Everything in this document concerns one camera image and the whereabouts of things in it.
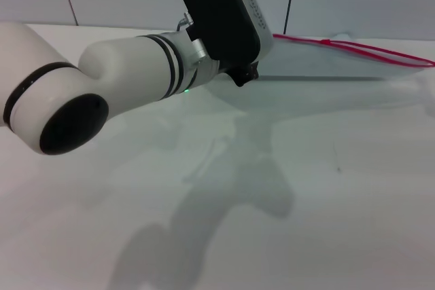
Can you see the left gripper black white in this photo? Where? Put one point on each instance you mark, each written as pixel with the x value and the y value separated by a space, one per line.
pixel 224 15

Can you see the red zipper slider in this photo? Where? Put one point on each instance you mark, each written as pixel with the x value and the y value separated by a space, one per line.
pixel 327 42

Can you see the clear document bag red zipper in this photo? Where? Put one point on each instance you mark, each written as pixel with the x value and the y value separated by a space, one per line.
pixel 340 60

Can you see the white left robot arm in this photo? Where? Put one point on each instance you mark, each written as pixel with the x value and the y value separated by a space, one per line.
pixel 129 59

